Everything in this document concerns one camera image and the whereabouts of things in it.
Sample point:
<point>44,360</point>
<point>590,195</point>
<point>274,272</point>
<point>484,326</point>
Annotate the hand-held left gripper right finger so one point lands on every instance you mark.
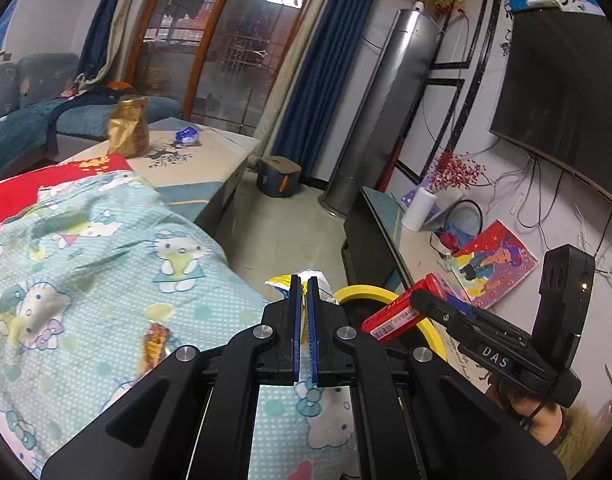
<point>313,330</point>

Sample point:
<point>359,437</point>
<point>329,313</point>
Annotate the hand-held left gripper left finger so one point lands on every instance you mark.
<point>296,330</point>

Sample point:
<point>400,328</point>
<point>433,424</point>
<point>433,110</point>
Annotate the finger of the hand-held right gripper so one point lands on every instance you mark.
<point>443,317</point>
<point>473,311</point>

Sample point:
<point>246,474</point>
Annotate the yellow white wrapper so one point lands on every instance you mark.
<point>283,282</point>

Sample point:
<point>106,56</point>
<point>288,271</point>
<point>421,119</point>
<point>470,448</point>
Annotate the yellow rimmed black trash bin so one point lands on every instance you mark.
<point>356,291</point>

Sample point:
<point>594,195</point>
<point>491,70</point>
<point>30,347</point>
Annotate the person's right hand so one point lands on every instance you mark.
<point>541,420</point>

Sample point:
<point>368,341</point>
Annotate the colourful picture book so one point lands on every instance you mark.
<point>496,265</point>

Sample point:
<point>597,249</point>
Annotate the long tv cabinet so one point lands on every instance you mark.
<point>416,252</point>

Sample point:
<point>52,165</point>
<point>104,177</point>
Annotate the red cloth bundle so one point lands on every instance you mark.
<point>450,241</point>

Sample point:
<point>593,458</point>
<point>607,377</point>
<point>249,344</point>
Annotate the small purple canvas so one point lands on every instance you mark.
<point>448,205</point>

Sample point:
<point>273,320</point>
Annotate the white paper towel roll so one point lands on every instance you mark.
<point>419,210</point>

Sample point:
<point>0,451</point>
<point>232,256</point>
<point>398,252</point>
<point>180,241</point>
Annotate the orange snack wrapper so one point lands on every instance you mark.
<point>156,342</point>

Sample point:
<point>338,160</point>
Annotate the red berry branch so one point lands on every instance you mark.
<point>453,172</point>

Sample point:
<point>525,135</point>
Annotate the blue storage stool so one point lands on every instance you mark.
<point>278,180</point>

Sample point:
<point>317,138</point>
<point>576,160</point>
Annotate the grey coffee table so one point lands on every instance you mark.
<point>210,160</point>

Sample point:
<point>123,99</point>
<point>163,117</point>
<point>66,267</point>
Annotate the cartoon cat printed blanket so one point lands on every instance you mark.
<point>110,270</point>

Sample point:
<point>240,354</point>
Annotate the black flat television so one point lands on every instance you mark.
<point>561,90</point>

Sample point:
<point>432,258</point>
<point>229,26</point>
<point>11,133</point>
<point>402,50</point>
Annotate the silver tower air conditioner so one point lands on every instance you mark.
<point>386,110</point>

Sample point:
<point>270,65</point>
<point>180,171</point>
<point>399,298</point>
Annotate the blue white wrapper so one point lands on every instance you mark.
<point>186,137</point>

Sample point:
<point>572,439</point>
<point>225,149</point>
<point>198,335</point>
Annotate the beige sheer curtain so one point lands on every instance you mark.
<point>291,85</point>
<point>123,25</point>

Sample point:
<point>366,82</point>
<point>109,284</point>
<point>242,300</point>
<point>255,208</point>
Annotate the golden snack bag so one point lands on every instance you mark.
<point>128,130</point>

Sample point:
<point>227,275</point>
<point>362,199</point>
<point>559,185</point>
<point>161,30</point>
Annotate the blue curtain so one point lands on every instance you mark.
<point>331,60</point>
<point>105,10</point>

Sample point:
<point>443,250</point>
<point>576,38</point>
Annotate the wooden framed glass door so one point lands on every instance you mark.
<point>225,50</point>

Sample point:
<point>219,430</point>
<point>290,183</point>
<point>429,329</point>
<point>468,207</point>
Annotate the white device on television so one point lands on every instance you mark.
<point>543,2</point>

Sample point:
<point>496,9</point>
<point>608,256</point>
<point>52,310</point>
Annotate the dark cloth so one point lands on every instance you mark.
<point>95,95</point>

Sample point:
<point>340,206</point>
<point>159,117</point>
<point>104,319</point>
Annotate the red quilt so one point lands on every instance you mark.
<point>15,200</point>

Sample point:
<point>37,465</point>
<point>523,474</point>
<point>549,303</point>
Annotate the blue grey sofa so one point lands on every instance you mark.
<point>15,130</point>

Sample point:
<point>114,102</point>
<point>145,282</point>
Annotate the white wall power strip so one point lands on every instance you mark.
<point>518,204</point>

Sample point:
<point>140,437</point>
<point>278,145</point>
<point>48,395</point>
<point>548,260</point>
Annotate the white security camera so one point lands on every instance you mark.
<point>418,6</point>

